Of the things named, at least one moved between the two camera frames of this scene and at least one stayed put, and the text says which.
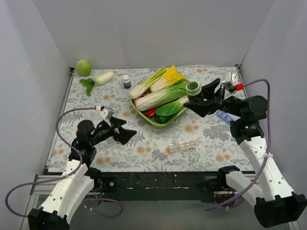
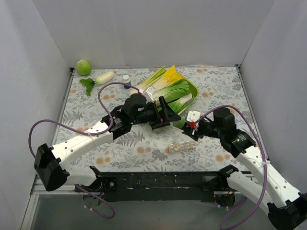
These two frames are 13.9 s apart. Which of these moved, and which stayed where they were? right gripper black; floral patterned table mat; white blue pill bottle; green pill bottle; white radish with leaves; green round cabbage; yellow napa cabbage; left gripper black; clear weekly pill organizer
Moved: green pill bottle; left gripper black; right gripper black
Stayed: clear weekly pill organizer; white blue pill bottle; floral patterned table mat; green round cabbage; white radish with leaves; yellow napa cabbage
